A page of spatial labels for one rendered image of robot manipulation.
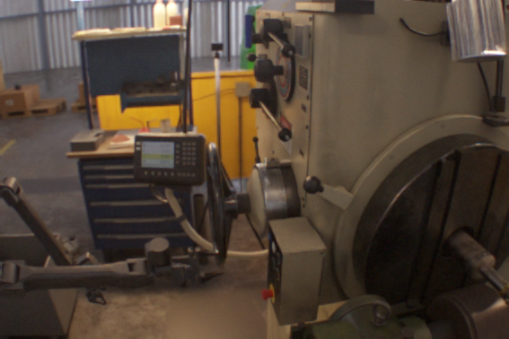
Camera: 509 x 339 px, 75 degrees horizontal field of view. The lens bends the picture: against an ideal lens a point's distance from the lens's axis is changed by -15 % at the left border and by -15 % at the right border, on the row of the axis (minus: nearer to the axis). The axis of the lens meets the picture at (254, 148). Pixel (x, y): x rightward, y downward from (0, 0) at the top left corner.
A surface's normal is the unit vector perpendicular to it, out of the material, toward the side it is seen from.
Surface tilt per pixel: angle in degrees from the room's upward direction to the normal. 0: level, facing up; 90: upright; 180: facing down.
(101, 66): 90
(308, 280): 90
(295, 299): 90
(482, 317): 28
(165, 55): 90
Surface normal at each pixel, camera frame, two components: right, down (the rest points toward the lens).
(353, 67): 0.18, 0.36
